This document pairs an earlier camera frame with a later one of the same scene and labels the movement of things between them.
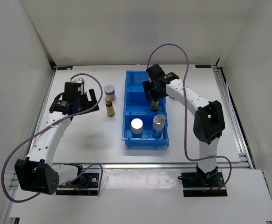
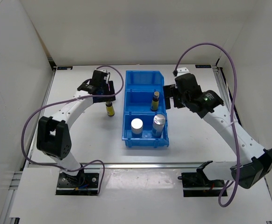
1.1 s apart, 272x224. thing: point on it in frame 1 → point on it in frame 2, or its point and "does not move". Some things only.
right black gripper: [147, 87] → [170, 91]
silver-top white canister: [159, 122] does not move
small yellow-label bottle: [110, 107] does not move
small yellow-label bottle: [154, 104] does not move
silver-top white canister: [137, 128] does not move
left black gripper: [90, 103] → [111, 91]
